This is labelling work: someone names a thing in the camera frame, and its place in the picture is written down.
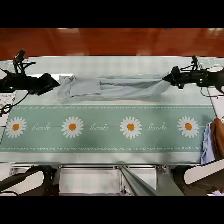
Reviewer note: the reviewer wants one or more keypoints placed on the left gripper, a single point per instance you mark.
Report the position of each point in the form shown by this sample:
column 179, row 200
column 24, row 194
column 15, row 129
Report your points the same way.
column 45, row 83

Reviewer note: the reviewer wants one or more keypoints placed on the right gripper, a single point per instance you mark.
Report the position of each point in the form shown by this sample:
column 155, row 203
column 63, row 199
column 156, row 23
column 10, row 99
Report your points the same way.
column 176, row 76

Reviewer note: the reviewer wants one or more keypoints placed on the light blue shirt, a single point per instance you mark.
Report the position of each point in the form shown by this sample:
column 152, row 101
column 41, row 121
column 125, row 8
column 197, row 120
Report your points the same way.
column 110, row 88

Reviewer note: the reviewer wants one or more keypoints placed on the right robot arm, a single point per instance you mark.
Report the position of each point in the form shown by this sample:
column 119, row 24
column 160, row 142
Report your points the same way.
column 208, row 77

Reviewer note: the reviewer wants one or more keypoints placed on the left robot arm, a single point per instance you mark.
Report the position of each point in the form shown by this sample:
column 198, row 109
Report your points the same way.
column 15, row 82

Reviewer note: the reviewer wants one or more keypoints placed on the brown garment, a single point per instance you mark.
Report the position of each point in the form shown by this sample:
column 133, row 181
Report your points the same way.
column 218, row 136

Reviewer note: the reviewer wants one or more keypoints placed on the lavender garment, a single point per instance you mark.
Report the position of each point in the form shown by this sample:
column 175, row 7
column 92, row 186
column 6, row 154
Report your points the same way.
column 206, row 146

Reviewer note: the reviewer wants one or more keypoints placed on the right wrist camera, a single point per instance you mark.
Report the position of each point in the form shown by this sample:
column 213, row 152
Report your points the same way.
column 194, row 62

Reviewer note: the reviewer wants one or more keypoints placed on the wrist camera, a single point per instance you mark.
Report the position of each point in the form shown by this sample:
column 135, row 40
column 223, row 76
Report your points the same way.
column 194, row 62
column 20, row 61

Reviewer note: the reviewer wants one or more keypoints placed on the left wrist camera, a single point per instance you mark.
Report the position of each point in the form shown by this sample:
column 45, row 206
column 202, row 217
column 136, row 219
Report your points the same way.
column 20, row 61

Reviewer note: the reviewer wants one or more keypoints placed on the silver frame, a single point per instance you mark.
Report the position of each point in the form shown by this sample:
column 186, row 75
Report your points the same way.
column 140, row 181

